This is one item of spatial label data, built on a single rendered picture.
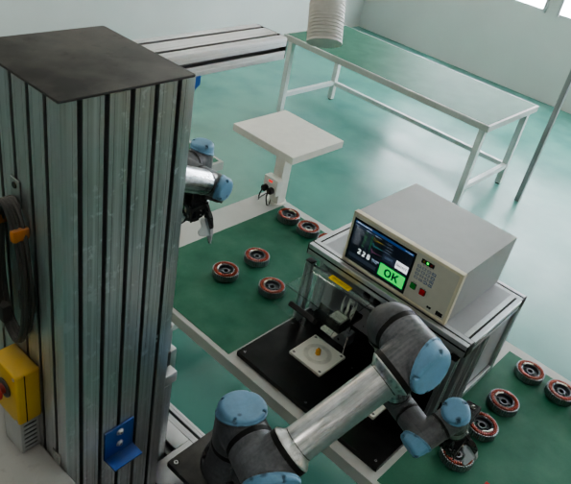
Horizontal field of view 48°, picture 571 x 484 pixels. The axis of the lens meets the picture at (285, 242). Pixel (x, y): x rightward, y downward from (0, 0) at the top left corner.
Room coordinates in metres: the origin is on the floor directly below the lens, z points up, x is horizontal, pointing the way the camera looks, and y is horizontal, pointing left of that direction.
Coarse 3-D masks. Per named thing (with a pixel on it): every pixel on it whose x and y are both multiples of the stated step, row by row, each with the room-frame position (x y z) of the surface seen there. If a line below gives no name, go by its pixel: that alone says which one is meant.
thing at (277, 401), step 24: (264, 192) 2.90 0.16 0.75; (216, 216) 2.58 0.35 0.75; (240, 216) 2.62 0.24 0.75; (192, 240) 2.34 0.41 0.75; (192, 336) 1.78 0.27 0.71; (216, 360) 1.70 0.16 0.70; (240, 360) 1.67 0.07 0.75; (264, 384) 1.58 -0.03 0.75; (288, 408) 1.50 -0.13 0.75; (336, 456) 1.36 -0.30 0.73; (360, 480) 1.30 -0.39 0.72
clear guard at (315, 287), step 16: (320, 272) 1.87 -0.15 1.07; (336, 272) 1.89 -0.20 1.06; (288, 288) 1.74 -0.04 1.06; (304, 288) 1.75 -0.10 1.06; (320, 288) 1.77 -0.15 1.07; (336, 288) 1.79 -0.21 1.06; (304, 304) 1.68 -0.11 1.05; (320, 304) 1.68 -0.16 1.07; (336, 304) 1.70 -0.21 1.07; (352, 304) 1.72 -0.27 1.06; (368, 304) 1.74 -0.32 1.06; (304, 320) 1.64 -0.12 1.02; (320, 320) 1.63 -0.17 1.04; (336, 320) 1.62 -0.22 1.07; (320, 336) 1.59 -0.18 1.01
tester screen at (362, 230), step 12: (360, 228) 1.88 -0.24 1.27; (360, 240) 1.88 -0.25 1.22; (372, 240) 1.85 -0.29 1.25; (384, 240) 1.82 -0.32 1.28; (372, 252) 1.84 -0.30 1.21; (384, 252) 1.82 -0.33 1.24; (396, 252) 1.79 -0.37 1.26; (408, 252) 1.77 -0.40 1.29; (372, 264) 1.83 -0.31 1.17; (408, 264) 1.76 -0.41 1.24
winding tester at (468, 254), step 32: (416, 192) 2.14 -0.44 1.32; (352, 224) 1.90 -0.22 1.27; (384, 224) 1.86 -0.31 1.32; (416, 224) 1.91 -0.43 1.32; (448, 224) 1.95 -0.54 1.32; (480, 224) 2.00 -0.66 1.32; (416, 256) 1.75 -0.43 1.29; (448, 256) 1.74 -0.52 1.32; (480, 256) 1.78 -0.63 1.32; (416, 288) 1.73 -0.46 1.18; (448, 288) 1.67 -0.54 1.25; (480, 288) 1.83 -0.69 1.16; (448, 320) 1.68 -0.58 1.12
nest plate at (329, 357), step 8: (312, 336) 1.84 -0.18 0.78; (304, 344) 1.79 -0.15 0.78; (312, 344) 1.80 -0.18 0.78; (320, 344) 1.81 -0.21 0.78; (328, 344) 1.82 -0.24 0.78; (296, 352) 1.74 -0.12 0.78; (304, 352) 1.74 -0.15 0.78; (312, 352) 1.75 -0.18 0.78; (328, 352) 1.77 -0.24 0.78; (336, 352) 1.78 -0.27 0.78; (304, 360) 1.71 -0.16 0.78; (312, 360) 1.71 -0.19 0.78; (320, 360) 1.72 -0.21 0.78; (328, 360) 1.73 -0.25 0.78; (336, 360) 1.74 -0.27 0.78; (312, 368) 1.67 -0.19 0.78; (320, 368) 1.68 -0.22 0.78; (328, 368) 1.69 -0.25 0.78
